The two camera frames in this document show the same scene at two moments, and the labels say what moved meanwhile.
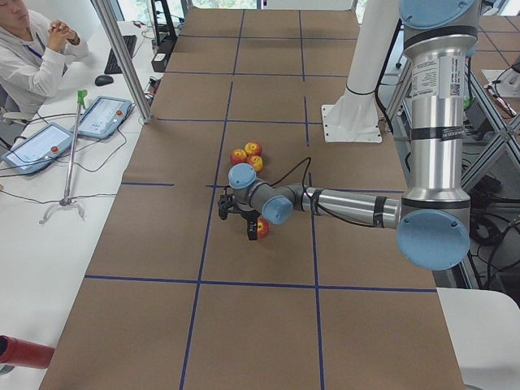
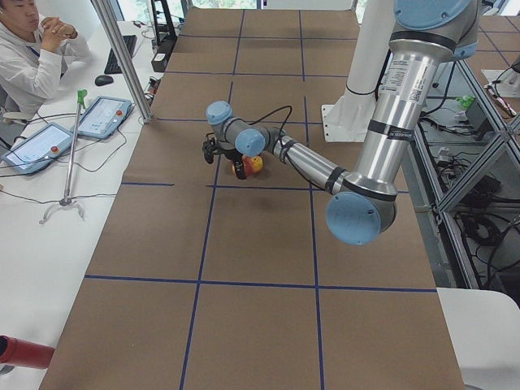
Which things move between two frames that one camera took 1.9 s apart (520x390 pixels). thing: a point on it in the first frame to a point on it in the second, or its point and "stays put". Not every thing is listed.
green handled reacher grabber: (68, 201) stays put
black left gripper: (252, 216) to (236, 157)
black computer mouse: (103, 80) stays put
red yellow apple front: (256, 161) stays put
